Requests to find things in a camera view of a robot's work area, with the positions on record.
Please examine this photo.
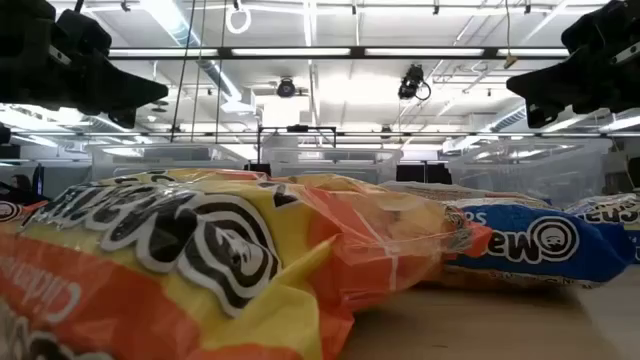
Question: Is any white LED light bar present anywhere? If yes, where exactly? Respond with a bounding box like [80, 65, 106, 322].
[230, 48, 351, 57]
[109, 48, 220, 57]
[497, 48, 570, 57]
[364, 48, 485, 57]

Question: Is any white cable ring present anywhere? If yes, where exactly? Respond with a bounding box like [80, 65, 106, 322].
[224, 4, 253, 35]

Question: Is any thin black hanging cable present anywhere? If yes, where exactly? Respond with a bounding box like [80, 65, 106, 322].
[190, 0, 207, 142]
[215, 0, 228, 144]
[170, 0, 197, 143]

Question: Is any person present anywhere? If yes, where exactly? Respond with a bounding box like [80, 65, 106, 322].
[0, 173, 32, 204]

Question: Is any black crossbar with lights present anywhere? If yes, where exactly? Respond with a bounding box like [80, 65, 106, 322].
[107, 45, 572, 62]

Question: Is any dark monitor with blue light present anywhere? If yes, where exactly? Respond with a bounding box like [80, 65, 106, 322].
[31, 163, 47, 200]

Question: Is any blue Maruchan ramen pack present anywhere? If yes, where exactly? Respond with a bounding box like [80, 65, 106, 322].
[564, 192, 640, 265]
[442, 198, 637, 290]

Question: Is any clear plastic bin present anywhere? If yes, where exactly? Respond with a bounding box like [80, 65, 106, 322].
[442, 138, 614, 210]
[87, 143, 250, 182]
[260, 146, 404, 186]

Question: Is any round black ceiling camera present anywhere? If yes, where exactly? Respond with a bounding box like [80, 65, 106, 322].
[276, 77, 297, 99]

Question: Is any thin black horizontal bar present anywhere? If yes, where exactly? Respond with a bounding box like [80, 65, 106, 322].
[134, 130, 640, 139]

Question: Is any silver ventilation duct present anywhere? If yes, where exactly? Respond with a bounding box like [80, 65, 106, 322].
[139, 0, 251, 109]

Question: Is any black hanging camera with cable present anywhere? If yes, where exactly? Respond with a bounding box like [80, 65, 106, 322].
[397, 63, 432, 101]

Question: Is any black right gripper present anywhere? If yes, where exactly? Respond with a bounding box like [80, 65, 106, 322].
[505, 0, 640, 116]

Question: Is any yellow hanging cord with tag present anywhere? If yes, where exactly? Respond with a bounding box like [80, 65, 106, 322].
[502, 0, 519, 70]

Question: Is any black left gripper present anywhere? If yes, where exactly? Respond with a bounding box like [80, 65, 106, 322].
[0, 0, 170, 115]

